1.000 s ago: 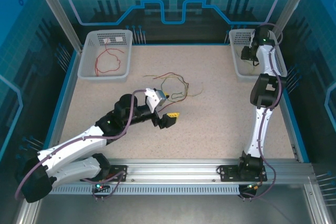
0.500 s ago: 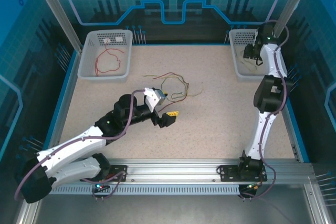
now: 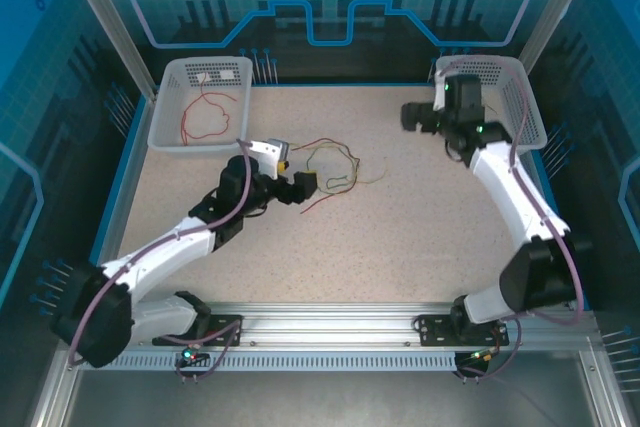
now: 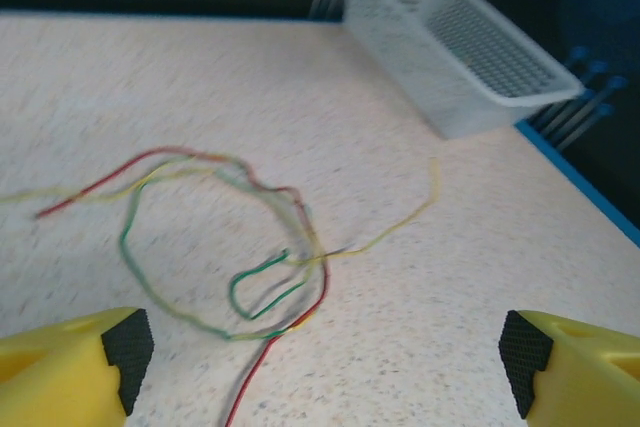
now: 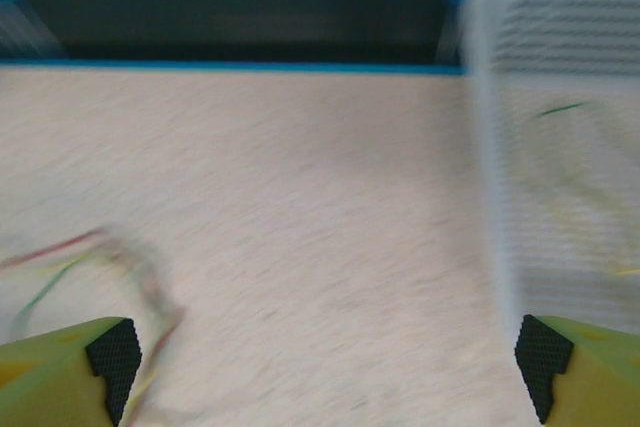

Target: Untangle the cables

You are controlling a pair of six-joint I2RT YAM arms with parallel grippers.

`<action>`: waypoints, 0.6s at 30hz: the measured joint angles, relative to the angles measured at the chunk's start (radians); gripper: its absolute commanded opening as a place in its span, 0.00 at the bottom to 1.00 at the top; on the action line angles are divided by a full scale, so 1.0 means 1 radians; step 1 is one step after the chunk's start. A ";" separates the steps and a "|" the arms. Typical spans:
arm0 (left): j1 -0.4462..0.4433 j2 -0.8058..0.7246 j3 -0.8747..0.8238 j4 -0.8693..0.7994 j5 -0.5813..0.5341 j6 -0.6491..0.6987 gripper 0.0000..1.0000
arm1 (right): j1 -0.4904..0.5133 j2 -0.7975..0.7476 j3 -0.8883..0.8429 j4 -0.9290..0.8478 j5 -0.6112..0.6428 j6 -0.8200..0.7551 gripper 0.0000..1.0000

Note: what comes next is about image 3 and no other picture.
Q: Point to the grey metal base plate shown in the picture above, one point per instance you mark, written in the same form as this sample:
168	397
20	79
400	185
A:
300	402

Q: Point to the aluminium mounting rail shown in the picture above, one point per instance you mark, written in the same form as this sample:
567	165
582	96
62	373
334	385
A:
325	322

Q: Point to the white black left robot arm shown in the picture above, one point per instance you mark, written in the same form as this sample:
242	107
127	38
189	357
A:
165	247

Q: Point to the small LED circuit board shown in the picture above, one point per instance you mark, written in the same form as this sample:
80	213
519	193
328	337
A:
480	356
192	354

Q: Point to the white perforated basket with stickers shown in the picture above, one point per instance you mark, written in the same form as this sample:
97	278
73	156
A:
210	117

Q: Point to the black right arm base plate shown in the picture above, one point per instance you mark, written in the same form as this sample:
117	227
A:
435	329

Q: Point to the white sticker label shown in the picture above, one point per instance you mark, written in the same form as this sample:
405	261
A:
204	78
227	74

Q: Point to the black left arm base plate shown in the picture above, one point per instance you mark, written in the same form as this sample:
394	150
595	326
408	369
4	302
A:
225	329

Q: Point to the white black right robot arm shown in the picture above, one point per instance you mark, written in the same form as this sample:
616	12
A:
510	197

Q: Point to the aluminium frame post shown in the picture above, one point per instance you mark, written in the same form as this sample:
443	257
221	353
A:
110	32
560	2

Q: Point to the white perforated plastic basket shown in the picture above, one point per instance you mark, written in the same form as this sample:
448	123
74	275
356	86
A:
535	122

